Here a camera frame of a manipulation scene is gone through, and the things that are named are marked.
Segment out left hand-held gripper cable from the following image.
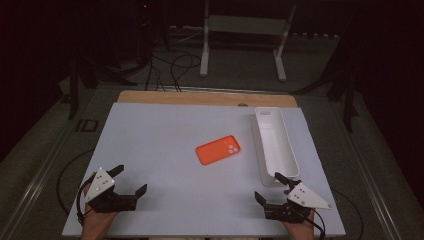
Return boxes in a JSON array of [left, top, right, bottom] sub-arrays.
[[75, 175, 96, 227]]

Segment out black floor cable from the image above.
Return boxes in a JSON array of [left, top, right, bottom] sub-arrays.
[[55, 148, 96, 216], [330, 188, 365, 240]]

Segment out black floor bracket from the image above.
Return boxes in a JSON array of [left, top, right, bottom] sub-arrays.
[[75, 118, 100, 133]]

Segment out white oblong plastic tray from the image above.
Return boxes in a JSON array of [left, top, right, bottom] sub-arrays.
[[254, 106, 300, 188]]

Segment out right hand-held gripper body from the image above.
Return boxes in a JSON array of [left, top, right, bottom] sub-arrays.
[[264, 181, 333, 224]]

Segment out orange phone case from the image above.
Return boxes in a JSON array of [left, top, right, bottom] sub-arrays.
[[195, 134, 242, 166]]

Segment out white table mat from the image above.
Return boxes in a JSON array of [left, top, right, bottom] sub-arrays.
[[61, 102, 347, 238]]

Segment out black cables on floor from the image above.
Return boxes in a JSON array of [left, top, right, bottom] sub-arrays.
[[144, 49, 203, 93]]

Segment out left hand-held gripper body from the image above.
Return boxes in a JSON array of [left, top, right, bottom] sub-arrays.
[[84, 167, 138, 214]]

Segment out black tripod stand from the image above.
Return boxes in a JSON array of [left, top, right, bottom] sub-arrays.
[[289, 33, 361, 134], [66, 49, 138, 121]]

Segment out person's right hand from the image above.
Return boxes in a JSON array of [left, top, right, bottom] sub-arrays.
[[282, 210, 317, 240]]

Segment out person's left hand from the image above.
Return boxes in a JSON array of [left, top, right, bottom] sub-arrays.
[[80, 201, 118, 240]]

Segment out hand-held gripper cable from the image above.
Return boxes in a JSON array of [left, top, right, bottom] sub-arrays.
[[75, 175, 96, 227], [309, 207, 328, 240]]

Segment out white metal stand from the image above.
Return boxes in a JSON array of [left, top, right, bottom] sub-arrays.
[[199, 0, 298, 83]]

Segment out right hand-held gripper cable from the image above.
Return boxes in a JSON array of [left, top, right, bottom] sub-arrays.
[[309, 207, 328, 240]]

